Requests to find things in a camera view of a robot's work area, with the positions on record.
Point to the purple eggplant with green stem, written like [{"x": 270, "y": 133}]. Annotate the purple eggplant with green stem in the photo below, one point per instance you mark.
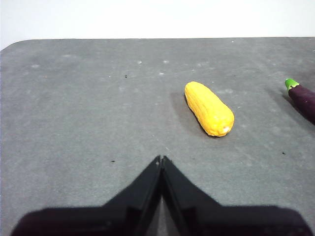
[{"x": 304, "y": 100}]

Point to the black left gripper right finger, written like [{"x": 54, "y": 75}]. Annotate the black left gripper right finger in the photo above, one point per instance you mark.
[{"x": 221, "y": 221}]

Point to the yellow corn cob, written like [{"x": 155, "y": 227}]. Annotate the yellow corn cob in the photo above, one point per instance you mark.
[{"x": 209, "y": 110}]

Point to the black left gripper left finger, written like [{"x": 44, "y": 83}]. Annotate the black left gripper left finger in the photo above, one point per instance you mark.
[{"x": 98, "y": 221}]

